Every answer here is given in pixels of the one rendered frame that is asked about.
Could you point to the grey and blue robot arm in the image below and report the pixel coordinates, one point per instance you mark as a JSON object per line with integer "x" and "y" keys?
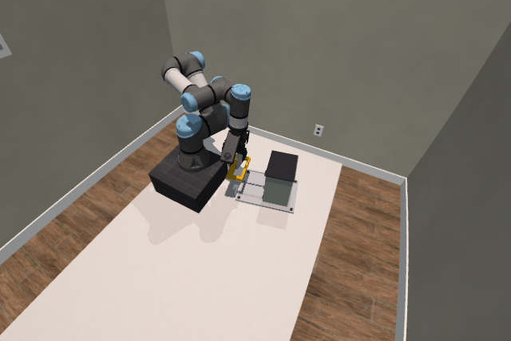
{"x": 184, "y": 73}

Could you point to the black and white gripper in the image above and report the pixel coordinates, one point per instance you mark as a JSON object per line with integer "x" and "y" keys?
{"x": 241, "y": 151}

